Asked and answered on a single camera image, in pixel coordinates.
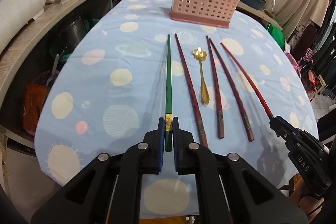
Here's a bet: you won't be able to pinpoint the maroon chopstick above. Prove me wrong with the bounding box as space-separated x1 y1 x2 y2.
209 39 255 142
174 33 209 148
206 35 225 139

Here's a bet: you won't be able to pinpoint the pink floral cloth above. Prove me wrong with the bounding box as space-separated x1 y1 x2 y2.
286 53 301 77

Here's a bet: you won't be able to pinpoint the green chopstick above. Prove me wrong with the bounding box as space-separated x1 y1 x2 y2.
163 34 174 153

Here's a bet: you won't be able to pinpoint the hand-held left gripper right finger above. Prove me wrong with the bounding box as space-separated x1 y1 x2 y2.
172 117 307 224

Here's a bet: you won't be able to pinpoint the green plastic bag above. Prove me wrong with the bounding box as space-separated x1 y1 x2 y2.
265 18 286 50

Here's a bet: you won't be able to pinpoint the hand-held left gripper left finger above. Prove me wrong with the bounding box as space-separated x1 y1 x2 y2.
31 117 166 224

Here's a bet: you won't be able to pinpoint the blue planet-print tablecloth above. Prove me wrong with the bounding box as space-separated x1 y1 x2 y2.
35 0 319 219

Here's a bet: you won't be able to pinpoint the steel stockpot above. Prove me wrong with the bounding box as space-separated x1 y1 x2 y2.
56 17 91 48

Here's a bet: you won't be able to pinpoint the hanging dark clothes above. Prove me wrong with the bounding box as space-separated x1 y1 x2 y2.
312 0 336 98

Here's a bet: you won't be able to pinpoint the orange plastic bag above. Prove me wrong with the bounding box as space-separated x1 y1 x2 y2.
21 84 50 135

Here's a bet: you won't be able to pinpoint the dark red chair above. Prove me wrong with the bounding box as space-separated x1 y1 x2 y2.
290 23 318 62

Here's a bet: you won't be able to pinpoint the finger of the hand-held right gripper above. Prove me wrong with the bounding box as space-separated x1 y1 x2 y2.
274 115 305 135
269 121 296 147

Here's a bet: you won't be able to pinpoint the red chopstick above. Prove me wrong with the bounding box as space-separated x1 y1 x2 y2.
220 42 276 121

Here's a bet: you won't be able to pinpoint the gold flower-shaped spoon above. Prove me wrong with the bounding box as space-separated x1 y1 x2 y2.
192 48 210 105

